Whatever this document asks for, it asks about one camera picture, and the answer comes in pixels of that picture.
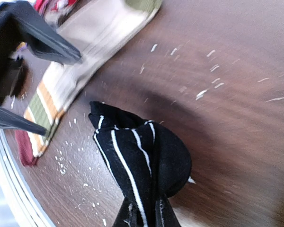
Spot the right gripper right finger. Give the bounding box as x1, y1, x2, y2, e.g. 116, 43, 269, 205
155, 195, 181, 227

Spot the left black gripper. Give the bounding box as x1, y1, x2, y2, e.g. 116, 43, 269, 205
0, 0, 81, 136

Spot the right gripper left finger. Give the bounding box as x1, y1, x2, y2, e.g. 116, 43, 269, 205
112, 197, 142, 227

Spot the black white striped sock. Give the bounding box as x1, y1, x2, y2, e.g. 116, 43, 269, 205
89, 101, 192, 227

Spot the red beige sock centre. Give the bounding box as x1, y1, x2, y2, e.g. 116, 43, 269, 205
33, 0, 78, 15

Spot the beige striped maroon sock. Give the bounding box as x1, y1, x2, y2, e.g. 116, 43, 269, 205
15, 0, 162, 166

